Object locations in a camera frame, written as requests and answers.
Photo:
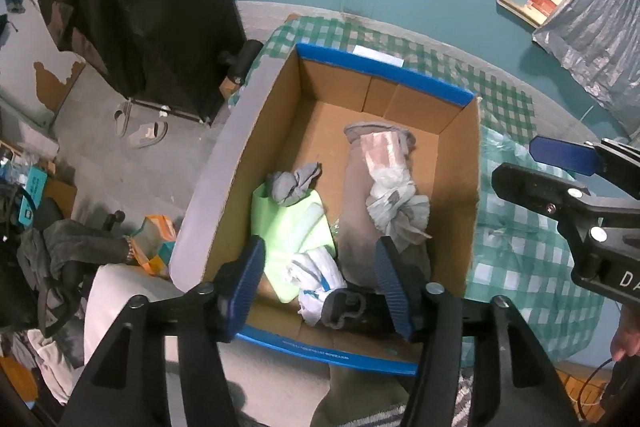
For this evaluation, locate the teal box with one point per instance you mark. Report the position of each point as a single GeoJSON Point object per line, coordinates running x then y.
{"type": "Point", "coordinates": [32, 187]}

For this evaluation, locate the taupe cloth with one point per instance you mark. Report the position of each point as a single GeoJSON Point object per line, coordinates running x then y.
{"type": "Point", "coordinates": [360, 227]}

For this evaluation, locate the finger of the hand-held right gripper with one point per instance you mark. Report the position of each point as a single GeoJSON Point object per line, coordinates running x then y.
{"type": "Point", "coordinates": [535, 187]}
{"type": "Point", "coordinates": [565, 157]}

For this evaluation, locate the grey plastic sheet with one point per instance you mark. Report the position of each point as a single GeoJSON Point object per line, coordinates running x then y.
{"type": "Point", "coordinates": [595, 32]}

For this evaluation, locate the light grey sock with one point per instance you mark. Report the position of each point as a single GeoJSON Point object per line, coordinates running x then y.
{"type": "Point", "coordinates": [290, 187]}

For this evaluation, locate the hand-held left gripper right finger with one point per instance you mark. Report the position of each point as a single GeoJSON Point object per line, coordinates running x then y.
{"type": "Point", "coordinates": [392, 287]}

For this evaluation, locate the green checkered tablecloth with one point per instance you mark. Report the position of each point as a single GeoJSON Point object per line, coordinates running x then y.
{"type": "Point", "coordinates": [525, 232]}

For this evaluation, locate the pink patterned cloth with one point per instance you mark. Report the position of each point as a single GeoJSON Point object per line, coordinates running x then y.
{"type": "Point", "coordinates": [382, 149]}

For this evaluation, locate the office chair with clothes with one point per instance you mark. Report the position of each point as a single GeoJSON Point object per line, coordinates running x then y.
{"type": "Point", "coordinates": [65, 252]}

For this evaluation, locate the orange and teal bag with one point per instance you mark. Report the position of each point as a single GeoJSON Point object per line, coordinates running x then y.
{"type": "Point", "coordinates": [157, 242]}

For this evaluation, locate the white cushion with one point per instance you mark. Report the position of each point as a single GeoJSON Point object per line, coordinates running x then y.
{"type": "Point", "coordinates": [125, 302]}

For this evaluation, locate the person's right hand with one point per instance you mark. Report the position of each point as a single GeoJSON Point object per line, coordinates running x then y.
{"type": "Point", "coordinates": [627, 339]}

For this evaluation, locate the white paper sheet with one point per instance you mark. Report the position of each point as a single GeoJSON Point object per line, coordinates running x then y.
{"type": "Point", "coordinates": [377, 54]}

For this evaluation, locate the white and blue sock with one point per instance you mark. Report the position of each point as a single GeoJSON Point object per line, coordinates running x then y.
{"type": "Point", "coordinates": [315, 272]}

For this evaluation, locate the grey slipper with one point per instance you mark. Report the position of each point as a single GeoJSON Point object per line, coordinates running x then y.
{"type": "Point", "coordinates": [147, 134]}
{"type": "Point", "coordinates": [122, 117]}

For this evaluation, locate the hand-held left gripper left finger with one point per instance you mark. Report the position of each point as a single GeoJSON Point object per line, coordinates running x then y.
{"type": "Point", "coordinates": [245, 287]}

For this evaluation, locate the wooden board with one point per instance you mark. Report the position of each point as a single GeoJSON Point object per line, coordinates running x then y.
{"type": "Point", "coordinates": [530, 7]}

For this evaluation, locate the white and grey cloth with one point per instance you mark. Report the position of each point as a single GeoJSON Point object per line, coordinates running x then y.
{"type": "Point", "coordinates": [400, 207]}

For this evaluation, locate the cardboard box with blue edges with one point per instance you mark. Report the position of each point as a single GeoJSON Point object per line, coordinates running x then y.
{"type": "Point", "coordinates": [340, 127]}

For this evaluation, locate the dark grey sock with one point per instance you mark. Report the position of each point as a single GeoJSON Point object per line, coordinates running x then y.
{"type": "Point", "coordinates": [345, 307]}

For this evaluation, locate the light green cloth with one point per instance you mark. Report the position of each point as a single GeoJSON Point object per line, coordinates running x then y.
{"type": "Point", "coordinates": [280, 227]}

